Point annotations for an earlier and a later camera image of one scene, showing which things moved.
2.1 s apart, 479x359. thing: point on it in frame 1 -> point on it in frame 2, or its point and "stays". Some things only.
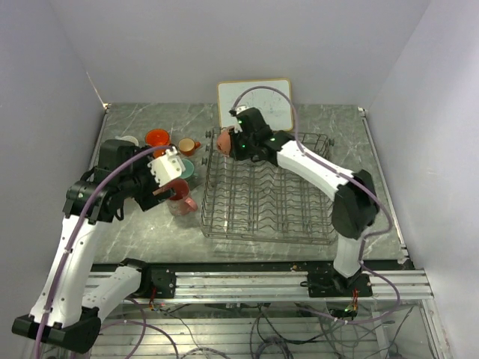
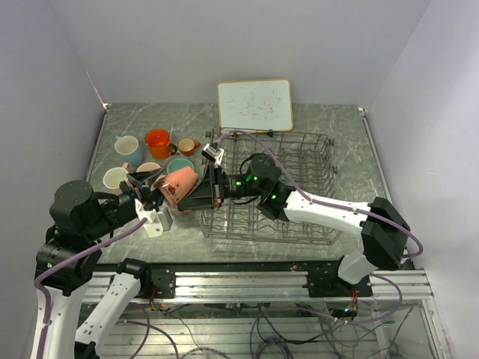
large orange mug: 158,137 stays
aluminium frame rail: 282,287 stays
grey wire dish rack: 247,201 stays
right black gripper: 236,152 -> 202,196
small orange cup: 187,146 stays
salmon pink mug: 224,140 -> 177,184
